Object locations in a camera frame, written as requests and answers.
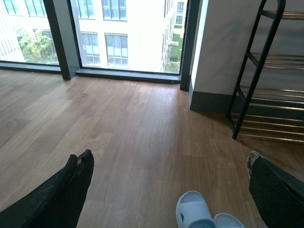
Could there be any black metal shoe rack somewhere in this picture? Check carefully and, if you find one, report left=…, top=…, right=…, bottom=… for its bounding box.
left=227, top=0, right=304, bottom=143

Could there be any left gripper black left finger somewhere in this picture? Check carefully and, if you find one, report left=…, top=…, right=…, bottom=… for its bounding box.
left=0, top=149, right=94, bottom=228

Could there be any light blue slide sandal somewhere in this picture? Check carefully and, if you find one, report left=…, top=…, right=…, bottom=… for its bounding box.
left=176, top=190, right=216, bottom=228
left=213, top=213, right=245, bottom=228

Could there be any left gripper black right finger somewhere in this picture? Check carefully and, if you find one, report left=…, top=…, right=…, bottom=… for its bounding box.
left=247, top=151, right=304, bottom=228

